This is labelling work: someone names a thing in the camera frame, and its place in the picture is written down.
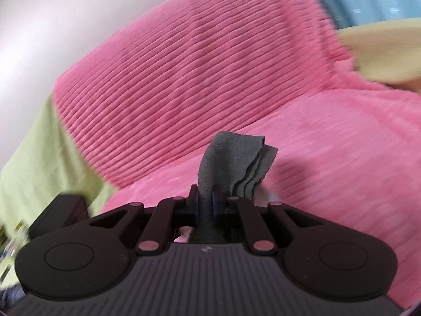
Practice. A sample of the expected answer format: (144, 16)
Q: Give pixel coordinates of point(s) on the grey cleaning cloth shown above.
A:
(227, 159)

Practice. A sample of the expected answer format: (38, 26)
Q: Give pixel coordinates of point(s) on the pink ribbed blanket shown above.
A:
(230, 82)

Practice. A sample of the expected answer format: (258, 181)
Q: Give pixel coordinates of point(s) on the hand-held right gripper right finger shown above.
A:
(216, 206)

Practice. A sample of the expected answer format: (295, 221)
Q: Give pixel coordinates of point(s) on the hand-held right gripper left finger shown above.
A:
(194, 205)

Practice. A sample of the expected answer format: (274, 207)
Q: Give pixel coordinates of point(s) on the pale yellow cloth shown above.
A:
(384, 52)

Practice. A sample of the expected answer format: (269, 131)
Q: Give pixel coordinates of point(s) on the light green bed sheet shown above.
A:
(42, 168)

